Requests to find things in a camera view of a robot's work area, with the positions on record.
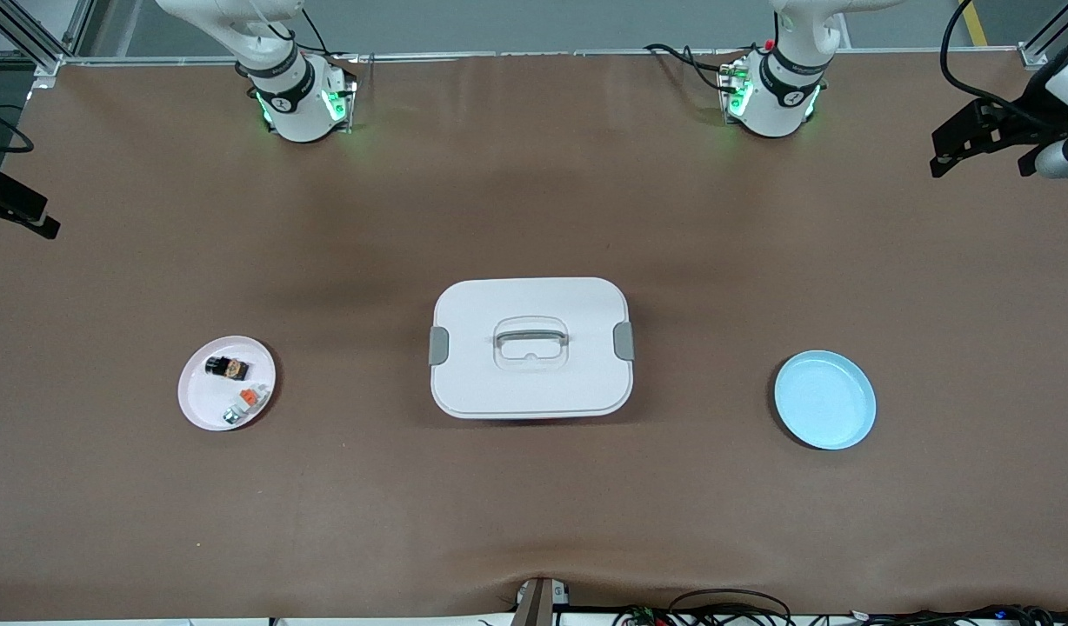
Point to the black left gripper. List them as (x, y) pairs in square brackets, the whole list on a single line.
[(1028, 122)]

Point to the orange black push-button switch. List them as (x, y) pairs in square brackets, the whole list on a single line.
[(216, 365)]

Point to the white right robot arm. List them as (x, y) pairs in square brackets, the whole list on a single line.
[(299, 113)]

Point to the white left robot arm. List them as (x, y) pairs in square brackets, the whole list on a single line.
[(773, 109)]

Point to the white lidded storage box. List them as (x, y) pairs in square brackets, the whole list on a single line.
[(534, 382)]

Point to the pink round plate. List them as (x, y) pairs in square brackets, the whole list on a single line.
[(203, 400)]

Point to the light blue round plate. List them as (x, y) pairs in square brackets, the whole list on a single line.
[(825, 400)]

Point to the brown table mat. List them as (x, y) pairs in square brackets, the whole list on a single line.
[(534, 522)]

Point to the aluminium frame profile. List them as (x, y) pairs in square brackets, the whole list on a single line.
[(1034, 56), (38, 52)]

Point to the white switch with orange tab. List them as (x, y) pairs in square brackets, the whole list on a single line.
[(250, 396)]

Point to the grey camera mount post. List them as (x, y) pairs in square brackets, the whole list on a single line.
[(538, 604)]

